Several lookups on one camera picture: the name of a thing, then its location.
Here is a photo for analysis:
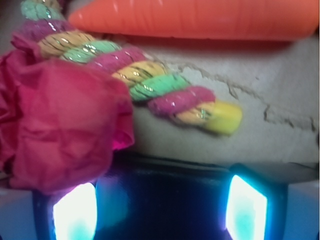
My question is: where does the multicolour twisted rope toy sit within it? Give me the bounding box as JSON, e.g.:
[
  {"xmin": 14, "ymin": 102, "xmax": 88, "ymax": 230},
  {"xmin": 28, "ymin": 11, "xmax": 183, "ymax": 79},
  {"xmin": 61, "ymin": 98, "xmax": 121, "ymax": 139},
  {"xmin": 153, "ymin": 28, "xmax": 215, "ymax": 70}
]
[{"xmin": 20, "ymin": 0, "xmax": 243, "ymax": 135}]

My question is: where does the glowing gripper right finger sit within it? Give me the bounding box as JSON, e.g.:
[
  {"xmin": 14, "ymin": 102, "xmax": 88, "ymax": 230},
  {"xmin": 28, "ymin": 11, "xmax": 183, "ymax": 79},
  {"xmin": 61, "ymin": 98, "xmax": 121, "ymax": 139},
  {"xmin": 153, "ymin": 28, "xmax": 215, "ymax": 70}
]
[{"xmin": 225, "ymin": 175, "xmax": 268, "ymax": 240}]

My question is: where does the crumpled red paper ball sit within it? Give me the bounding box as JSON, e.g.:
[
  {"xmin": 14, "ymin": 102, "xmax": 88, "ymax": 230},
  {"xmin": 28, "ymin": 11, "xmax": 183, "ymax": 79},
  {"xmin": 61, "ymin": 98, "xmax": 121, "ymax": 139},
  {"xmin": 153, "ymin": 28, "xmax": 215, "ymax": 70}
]
[{"xmin": 0, "ymin": 33, "xmax": 135, "ymax": 195}]

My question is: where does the glossy black box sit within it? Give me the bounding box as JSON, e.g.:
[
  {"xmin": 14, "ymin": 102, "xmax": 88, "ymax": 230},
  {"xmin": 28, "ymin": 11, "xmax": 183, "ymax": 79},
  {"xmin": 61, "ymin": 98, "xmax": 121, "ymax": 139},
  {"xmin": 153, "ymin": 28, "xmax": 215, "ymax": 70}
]
[{"xmin": 33, "ymin": 153, "xmax": 288, "ymax": 240}]

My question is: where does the orange plastic carrot toy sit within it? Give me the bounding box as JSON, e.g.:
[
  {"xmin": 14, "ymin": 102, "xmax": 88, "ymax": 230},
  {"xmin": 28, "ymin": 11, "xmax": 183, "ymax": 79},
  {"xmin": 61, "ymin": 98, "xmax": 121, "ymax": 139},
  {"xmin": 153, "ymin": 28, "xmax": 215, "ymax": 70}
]
[{"xmin": 68, "ymin": 0, "xmax": 320, "ymax": 41}]

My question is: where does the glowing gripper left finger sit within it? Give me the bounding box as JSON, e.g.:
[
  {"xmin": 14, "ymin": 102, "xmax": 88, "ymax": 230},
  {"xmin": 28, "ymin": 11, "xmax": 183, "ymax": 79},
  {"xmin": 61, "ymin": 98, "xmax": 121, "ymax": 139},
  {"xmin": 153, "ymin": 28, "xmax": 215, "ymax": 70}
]
[{"xmin": 52, "ymin": 182, "xmax": 98, "ymax": 240}]

